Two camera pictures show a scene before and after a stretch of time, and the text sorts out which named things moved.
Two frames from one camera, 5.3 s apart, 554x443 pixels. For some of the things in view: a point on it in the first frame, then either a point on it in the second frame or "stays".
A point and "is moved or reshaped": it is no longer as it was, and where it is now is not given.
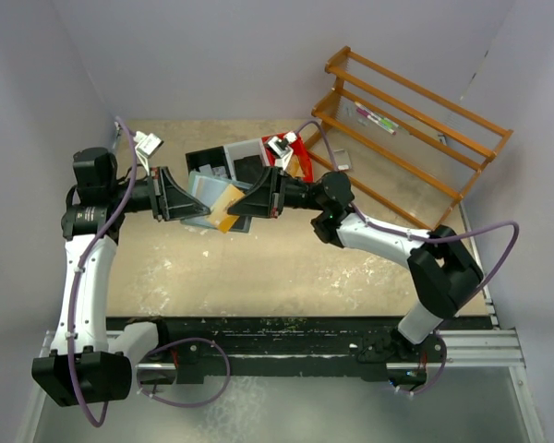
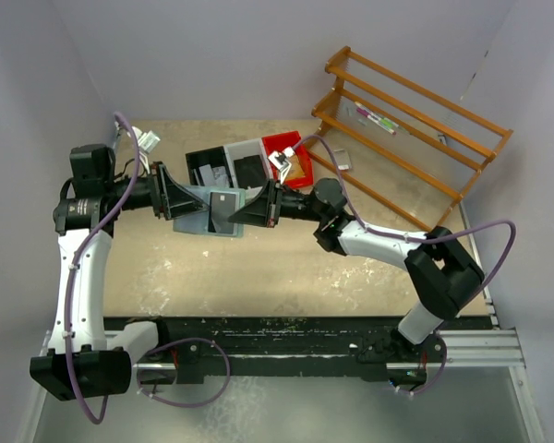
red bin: x=299 y=150 stays
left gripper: x=169 y=200 stays
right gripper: x=265 y=199 → x=266 y=210
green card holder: x=209 y=188 is moved or reshaped
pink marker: x=377 y=121 stays
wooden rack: x=415 y=150 stays
